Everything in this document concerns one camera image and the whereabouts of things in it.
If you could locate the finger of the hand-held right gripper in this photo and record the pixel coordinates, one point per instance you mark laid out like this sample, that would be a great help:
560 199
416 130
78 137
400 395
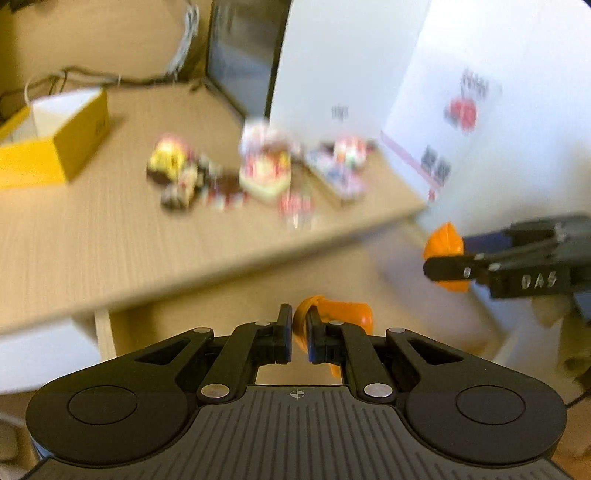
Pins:
494 242
455 267

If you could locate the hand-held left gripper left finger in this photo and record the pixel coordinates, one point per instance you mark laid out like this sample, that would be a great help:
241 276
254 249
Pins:
286 334

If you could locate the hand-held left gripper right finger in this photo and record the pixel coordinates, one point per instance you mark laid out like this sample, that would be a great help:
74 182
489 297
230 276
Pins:
311 339

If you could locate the wooden drawer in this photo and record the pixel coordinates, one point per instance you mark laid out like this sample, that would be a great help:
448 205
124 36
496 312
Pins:
221 314

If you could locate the pink toy card packet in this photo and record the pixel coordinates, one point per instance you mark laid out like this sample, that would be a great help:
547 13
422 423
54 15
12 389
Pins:
339 182

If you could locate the chocolate spoon snack packet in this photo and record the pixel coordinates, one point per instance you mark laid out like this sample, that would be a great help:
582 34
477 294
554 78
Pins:
226 184

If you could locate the pink and yellow donut toy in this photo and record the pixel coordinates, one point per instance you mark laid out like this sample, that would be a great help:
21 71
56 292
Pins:
167 159

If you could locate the person's right hand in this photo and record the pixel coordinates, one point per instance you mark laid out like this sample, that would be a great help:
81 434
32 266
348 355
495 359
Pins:
549 309

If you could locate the white cardboard box red print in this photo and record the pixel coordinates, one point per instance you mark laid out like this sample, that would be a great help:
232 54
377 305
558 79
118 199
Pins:
508 138

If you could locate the red and white packet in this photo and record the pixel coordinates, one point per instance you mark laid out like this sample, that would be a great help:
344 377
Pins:
296 208

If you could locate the colourful small toy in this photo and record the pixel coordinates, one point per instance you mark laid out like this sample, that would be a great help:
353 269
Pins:
351 150

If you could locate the cake squishy toy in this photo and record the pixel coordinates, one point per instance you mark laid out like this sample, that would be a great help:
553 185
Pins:
265 170

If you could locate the dark small toy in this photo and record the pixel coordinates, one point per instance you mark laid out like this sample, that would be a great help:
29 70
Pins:
180 191

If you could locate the white computer case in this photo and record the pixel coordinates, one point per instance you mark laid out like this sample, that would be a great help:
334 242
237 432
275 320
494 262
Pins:
332 60

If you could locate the yellow cardboard box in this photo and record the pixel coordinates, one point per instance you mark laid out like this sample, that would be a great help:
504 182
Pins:
46 157

